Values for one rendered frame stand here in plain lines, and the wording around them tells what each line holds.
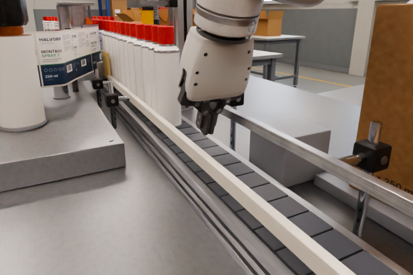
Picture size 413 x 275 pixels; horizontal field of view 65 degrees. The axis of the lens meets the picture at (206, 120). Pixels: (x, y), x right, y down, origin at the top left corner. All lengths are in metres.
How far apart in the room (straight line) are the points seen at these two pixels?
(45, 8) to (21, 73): 7.69
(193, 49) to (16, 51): 0.40
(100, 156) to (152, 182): 0.11
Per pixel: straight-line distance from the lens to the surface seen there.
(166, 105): 0.66
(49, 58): 0.97
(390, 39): 0.49
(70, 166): 0.62
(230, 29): 0.41
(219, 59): 0.44
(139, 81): 0.80
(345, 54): 6.95
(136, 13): 4.00
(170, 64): 0.64
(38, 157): 0.61
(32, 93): 0.75
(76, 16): 1.26
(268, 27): 5.10
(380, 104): 0.50
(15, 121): 0.76
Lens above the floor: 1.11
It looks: 18 degrees down
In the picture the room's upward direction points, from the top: straight up
